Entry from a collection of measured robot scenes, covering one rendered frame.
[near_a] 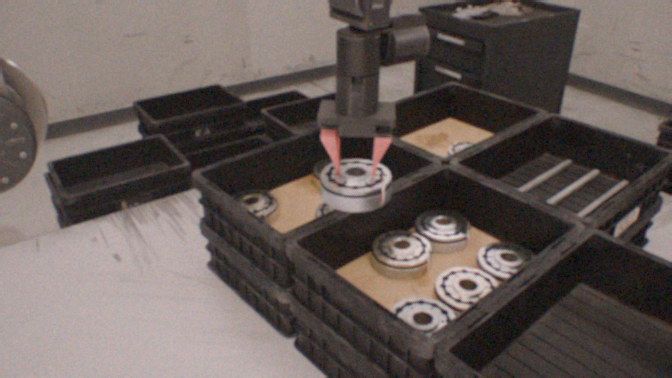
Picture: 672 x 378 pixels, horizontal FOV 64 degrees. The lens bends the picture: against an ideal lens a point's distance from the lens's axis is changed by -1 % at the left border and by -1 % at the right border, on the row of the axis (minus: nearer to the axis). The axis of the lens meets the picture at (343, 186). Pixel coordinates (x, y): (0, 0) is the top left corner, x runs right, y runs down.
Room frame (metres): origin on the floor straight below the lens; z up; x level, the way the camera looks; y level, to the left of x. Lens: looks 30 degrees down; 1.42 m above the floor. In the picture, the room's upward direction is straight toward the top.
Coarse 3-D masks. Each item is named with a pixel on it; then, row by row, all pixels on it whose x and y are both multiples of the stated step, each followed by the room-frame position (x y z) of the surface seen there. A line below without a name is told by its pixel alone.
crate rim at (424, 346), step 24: (432, 168) 0.94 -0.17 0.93; (456, 168) 0.94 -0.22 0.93; (504, 192) 0.84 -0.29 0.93; (336, 216) 0.77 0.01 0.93; (552, 216) 0.77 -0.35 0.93; (288, 240) 0.70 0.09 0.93; (312, 264) 0.64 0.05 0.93; (528, 264) 0.64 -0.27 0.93; (336, 288) 0.60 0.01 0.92; (504, 288) 0.58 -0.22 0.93; (360, 312) 0.56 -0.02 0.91; (384, 312) 0.54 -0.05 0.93; (408, 336) 0.50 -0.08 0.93; (432, 336) 0.49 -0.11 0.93
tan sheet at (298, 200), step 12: (300, 180) 1.07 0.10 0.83; (312, 180) 1.07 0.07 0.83; (276, 192) 1.02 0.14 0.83; (288, 192) 1.02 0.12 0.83; (300, 192) 1.02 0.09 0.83; (312, 192) 1.02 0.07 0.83; (288, 204) 0.97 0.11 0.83; (300, 204) 0.97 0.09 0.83; (312, 204) 0.97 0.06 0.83; (288, 216) 0.92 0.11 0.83; (300, 216) 0.92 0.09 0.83; (312, 216) 0.92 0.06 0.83; (276, 228) 0.88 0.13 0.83; (288, 228) 0.88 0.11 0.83
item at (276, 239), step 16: (320, 128) 1.13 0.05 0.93; (272, 144) 1.04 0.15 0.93; (400, 144) 1.04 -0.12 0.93; (224, 160) 0.97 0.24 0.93; (240, 160) 0.98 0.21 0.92; (432, 160) 0.97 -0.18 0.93; (192, 176) 0.91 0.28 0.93; (416, 176) 0.91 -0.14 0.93; (208, 192) 0.86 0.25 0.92; (224, 192) 0.84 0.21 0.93; (224, 208) 0.82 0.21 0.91; (240, 208) 0.79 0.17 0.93; (256, 224) 0.75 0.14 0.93; (304, 224) 0.74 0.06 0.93; (272, 240) 0.71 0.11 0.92
